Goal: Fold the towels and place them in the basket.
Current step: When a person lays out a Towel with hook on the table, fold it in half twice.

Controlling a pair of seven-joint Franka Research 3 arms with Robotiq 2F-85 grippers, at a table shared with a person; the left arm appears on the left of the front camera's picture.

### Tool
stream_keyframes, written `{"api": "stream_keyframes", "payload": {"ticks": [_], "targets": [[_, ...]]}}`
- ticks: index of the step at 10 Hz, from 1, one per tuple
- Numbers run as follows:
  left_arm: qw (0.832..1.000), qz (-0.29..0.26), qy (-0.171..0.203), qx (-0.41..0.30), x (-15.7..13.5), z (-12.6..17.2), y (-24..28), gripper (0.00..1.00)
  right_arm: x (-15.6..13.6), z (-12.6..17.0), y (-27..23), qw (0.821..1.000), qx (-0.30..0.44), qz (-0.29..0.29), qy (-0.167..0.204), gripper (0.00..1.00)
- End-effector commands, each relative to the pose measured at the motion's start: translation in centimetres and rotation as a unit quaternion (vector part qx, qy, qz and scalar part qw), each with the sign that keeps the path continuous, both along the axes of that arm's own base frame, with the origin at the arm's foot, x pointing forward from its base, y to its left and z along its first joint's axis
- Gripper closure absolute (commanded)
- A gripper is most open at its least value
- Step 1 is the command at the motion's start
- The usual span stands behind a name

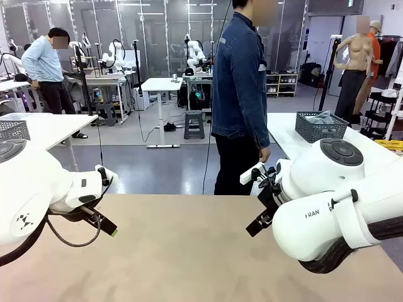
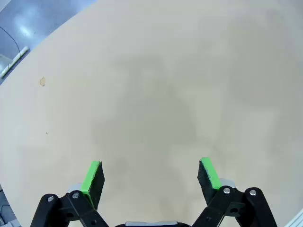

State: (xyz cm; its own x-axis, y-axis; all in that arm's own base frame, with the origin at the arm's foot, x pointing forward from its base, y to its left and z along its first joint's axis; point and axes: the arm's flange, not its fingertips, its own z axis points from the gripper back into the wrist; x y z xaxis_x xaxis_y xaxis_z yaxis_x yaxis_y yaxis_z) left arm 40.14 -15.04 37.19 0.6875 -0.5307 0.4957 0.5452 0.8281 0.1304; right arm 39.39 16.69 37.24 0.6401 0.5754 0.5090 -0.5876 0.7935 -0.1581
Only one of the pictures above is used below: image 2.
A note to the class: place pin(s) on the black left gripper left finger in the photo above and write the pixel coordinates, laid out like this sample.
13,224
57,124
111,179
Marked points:
90,189

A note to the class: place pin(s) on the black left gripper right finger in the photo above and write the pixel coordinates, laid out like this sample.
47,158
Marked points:
210,186

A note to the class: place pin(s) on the aluminium slotted mounting plate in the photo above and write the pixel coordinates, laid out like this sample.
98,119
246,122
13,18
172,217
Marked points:
297,221

